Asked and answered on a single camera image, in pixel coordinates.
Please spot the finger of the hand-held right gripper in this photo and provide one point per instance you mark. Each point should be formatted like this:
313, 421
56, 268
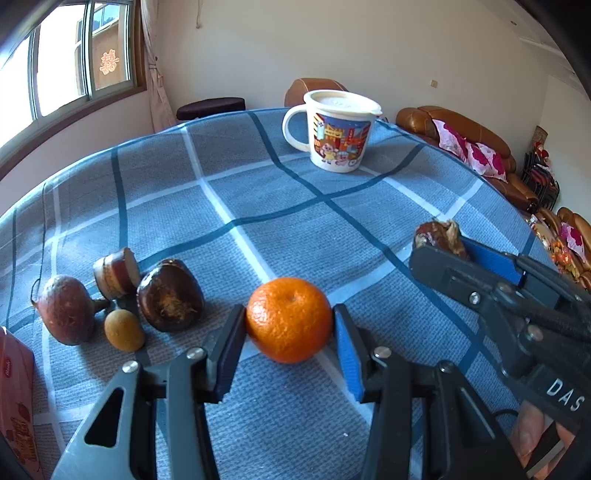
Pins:
494, 261
443, 272

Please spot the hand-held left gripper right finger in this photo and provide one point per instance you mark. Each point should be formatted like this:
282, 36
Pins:
348, 357

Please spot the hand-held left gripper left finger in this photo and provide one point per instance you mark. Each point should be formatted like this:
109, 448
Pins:
231, 353

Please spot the dried brown date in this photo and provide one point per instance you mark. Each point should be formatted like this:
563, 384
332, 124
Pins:
434, 235

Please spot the orange tangerine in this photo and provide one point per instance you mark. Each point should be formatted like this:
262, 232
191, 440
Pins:
288, 323

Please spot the dark brown water chestnut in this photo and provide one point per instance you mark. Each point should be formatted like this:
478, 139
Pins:
171, 295

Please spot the brown longan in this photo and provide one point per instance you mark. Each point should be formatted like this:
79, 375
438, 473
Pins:
123, 330

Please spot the purple round radish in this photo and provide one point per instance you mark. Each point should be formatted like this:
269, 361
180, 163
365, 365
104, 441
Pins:
64, 311

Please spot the red metal tin box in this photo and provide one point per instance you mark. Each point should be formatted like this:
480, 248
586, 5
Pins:
18, 397

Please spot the person's right hand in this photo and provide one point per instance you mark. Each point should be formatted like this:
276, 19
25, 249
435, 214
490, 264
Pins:
526, 434

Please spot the brown leather sofa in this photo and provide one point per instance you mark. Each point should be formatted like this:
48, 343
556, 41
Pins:
575, 219
508, 184

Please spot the pink floral pillow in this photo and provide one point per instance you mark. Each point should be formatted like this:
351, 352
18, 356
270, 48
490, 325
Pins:
450, 136
485, 161
575, 240

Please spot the black metal rack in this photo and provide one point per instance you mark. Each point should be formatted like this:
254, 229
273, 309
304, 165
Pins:
540, 175

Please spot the white cartoon print mug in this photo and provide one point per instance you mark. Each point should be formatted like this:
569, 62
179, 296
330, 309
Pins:
339, 138

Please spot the brown leather armchair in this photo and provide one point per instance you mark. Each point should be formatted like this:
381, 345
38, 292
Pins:
314, 85

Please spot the dark round stool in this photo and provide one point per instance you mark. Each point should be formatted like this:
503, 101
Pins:
210, 108

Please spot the pale tied curtain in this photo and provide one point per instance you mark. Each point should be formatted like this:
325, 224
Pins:
157, 69

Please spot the red paper window cutout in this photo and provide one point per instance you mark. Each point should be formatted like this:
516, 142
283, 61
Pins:
108, 62

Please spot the sliding glass window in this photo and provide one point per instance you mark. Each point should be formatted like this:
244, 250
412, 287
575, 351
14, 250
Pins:
55, 69

